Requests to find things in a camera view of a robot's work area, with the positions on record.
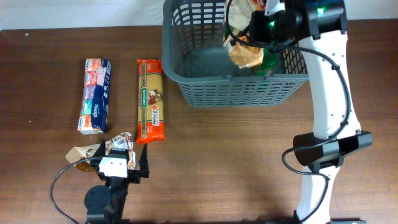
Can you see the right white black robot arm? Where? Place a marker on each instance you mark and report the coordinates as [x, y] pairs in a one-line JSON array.
[[319, 30]]

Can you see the grey plastic basket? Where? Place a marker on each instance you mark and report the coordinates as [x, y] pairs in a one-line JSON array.
[[194, 57]]

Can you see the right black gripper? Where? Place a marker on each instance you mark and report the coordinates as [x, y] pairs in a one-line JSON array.
[[256, 30]]

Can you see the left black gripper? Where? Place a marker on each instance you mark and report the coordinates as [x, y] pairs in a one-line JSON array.
[[135, 175]]

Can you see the Kleenex tissue multipack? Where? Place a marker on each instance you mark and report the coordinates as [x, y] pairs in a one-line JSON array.
[[95, 101]]

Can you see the green lid spice jar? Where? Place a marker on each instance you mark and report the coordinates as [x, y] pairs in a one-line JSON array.
[[268, 64]]

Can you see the orange snack bag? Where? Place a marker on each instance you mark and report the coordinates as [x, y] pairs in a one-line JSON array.
[[239, 18]]

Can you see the San Remo spaghetti packet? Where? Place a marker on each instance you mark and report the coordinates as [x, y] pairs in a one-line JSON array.
[[150, 121]]

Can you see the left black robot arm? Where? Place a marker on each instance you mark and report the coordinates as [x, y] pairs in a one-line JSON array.
[[105, 203]]

